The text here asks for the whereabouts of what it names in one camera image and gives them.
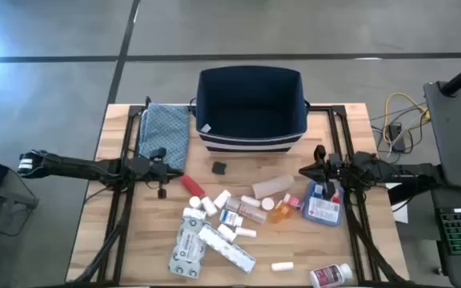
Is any small black square pad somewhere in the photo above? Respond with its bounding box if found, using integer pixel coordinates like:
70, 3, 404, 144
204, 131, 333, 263
210, 161, 228, 176

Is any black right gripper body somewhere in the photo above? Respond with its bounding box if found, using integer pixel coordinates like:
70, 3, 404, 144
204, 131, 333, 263
318, 153, 352, 187

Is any white bottle red label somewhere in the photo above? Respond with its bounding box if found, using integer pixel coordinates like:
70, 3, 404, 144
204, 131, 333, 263
309, 262, 354, 288

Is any blue first aid kit box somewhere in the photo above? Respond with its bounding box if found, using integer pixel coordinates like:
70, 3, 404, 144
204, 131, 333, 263
302, 179, 346, 228

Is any navy white striped fabric basket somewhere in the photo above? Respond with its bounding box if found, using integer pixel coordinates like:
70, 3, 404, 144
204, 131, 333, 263
190, 65, 311, 154

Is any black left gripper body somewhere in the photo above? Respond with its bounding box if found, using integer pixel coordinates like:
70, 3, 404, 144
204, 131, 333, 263
134, 157, 170, 185

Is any red bandage roll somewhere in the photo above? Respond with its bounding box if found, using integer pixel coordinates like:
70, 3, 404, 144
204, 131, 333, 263
179, 174, 206, 198

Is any black power adapter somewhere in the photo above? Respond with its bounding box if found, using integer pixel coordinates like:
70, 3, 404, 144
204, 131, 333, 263
388, 122, 407, 153

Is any white printed bandage pack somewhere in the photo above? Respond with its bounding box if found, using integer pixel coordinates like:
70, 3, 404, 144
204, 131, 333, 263
167, 215, 207, 280

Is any grey side desk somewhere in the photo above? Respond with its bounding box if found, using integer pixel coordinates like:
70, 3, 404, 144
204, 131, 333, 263
423, 81, 461, 288

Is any yellow cable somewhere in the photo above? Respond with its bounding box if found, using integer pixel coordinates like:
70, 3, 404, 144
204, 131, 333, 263
382, 91, 431, 147

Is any beige elastic bandage roll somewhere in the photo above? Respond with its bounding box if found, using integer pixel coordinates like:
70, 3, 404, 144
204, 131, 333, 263
251, 174, 296, 200

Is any white weekly pill organizer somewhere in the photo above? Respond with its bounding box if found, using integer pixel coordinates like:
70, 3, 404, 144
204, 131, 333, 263
197, 222, 258, 275

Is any white bottle blue label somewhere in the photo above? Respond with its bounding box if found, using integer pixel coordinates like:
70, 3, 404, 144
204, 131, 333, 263
218, 209, 244, 228

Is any blue patterned folded cloth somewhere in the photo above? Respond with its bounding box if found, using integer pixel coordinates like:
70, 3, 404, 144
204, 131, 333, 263
138, 102, 191, 172

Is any white paper sheet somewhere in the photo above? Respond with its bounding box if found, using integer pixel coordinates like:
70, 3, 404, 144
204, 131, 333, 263
385, 182, 410, 224

